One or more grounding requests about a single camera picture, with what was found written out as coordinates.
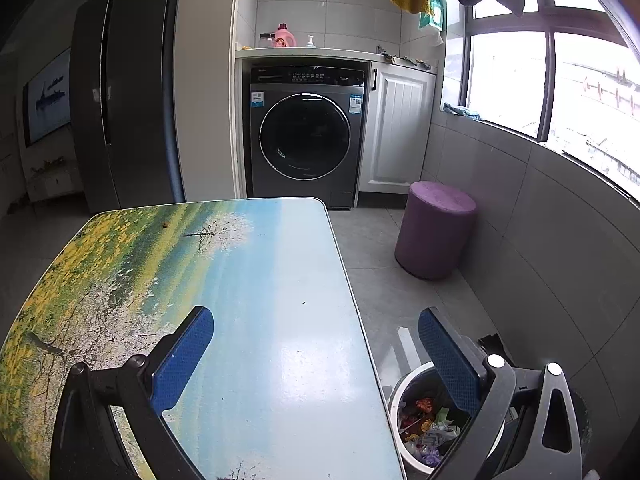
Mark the glass jar on counter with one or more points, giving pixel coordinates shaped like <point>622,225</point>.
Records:
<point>266,40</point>

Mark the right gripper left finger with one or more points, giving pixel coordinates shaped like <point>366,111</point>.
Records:
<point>86,442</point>

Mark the purple plastic bag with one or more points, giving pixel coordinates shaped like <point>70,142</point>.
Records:
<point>429,457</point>

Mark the white clear plastic bag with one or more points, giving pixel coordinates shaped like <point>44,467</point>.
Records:
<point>439,433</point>

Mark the window with dark frame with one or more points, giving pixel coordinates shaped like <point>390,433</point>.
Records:
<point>559,74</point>

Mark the green wall hanger pack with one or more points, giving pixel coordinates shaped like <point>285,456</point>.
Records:
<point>435,18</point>

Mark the purple round stool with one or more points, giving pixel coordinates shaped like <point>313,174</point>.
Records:
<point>436,225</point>

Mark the white cabinet door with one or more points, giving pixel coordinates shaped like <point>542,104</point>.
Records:
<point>396,128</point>

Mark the clear soap dispenser bottle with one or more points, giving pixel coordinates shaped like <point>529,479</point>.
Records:
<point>310,42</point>

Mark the dark grey refrigerator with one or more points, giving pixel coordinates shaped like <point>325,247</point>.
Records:
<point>122,103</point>

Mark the blue cloth on sill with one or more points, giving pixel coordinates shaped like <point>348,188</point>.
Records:
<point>459,111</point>

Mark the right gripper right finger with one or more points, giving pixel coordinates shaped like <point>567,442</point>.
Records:
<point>522,424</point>

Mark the red foil snack wrapper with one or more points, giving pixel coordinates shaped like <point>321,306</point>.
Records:
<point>425,406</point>

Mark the grey front-load washing machine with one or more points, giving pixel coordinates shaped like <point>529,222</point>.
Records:
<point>303,130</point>

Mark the pink detergent bottle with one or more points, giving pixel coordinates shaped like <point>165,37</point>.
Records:
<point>283,37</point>

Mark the white trash bin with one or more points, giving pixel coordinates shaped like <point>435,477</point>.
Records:
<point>409,424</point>

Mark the white tv console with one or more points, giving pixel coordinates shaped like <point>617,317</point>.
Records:
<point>55,182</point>

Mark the wall television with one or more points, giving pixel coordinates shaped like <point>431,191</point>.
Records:
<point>46,99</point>

